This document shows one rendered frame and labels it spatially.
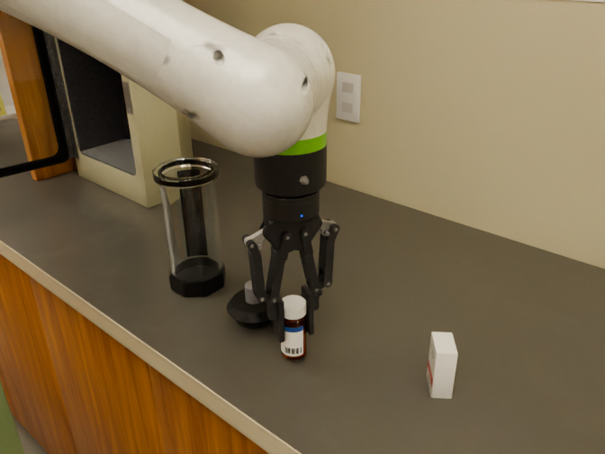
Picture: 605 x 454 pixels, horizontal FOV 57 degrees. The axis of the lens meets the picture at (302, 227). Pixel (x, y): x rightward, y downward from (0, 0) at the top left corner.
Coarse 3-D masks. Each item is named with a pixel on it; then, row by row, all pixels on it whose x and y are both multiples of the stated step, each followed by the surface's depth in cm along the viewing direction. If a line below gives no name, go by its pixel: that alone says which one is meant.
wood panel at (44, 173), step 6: (66, 162) 153; (72, 162) 154; (42, 168) 149; (48, 168) 150; (54, 168) 151; (60, 168) 152; (66, 168) 154; (72, 168) 155; (36, 174) 148; (42, 174) 149; (48, 174) 150; (54, 174) 152; (36, 180) 149
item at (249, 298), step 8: (248, 288) 90; (232, 296) 94; (240, 296) 93; (248, 296) 91; (232, 304) 91; (240, 304) 91; (248, 304) 91; (256, 304) 91; (264, 304) 91; (232, 312) 91; (240, 312) 90; (248, 312) 89; (256, 312) 89; (264, 312) 90; (240, 320) 89; (248, 320) 89; (256, 320) 89; (264, 320) 89; (256, 328) 91
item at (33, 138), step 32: (0, 32) 127; (32, 32) 131; (0, 64) 129; (32, 64) 133; (0, 96) 131; (32, 96) 136; (0, 128) 134; (32, 128) 138; (0, 160) 136; (32, 160) 141
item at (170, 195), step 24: (168, 168) 96; (192, 168) 98; (216, 168) 93; (168, 192) 91; (192, 192) 91; (168, 216) 94; (192, 216) 93; (216, 216) 97; (168, 240) 96; (192, 240) 94; (216, 240) 98; (192, 264) 97; (216, 264) 99
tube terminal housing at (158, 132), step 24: (144, 96) 123; (72, 120) 143; (144, 120) 125; (168, 120) 130; (144, 144) 127; (168, 144) 132; (96, 168) 143; (144, 168) 128; (120, 192) 139; (144, 192) 131
